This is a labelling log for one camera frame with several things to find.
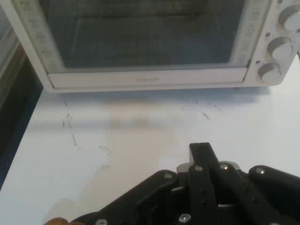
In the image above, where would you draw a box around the white oven control knob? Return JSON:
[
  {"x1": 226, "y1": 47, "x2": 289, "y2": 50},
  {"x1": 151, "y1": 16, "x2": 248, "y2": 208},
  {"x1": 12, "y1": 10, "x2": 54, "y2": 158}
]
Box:
[
  {"x1": 257, "y1": 62, "x2": 282, "y2": 82},
  {"x1": 278, "y1": 6, "x2": 300, "y2": 31},
  {"x1": 268, "y1": 37, "x2": 294, "y2": 59}
]

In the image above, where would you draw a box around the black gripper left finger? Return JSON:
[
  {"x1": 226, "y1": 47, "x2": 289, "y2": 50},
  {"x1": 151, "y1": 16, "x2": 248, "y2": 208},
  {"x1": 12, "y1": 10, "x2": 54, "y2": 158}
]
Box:
[{"x1": 70, "y1": 142, "x2": 213, "y2": 225}]

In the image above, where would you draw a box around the white toaster oven body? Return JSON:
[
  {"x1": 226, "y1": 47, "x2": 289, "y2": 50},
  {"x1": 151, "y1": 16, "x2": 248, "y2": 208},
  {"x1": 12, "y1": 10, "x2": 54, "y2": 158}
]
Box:
[{"x1": 4, "y1": 0, "x2": 300, "y2": 93}]

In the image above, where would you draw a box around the brown round object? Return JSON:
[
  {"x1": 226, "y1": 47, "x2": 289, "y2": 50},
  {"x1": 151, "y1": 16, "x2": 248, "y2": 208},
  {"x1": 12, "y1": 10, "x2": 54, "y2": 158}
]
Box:
[{"x1": 45, "y1": 217, "x2": 72, "y2": 225}]

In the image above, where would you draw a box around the glass toaster oven door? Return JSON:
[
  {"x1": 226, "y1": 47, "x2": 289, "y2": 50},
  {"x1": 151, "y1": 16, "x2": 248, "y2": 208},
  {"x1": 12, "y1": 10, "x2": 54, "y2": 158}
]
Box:
[{"x1": 11, "y1": 0, "x2": 272, "y2": 74}]

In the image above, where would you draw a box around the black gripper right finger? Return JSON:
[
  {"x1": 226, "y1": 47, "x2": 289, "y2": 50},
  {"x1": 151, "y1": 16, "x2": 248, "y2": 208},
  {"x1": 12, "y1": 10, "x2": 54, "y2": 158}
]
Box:
[{"x1": 199, "y1": 142, "x2": 300, "y2": 225}]

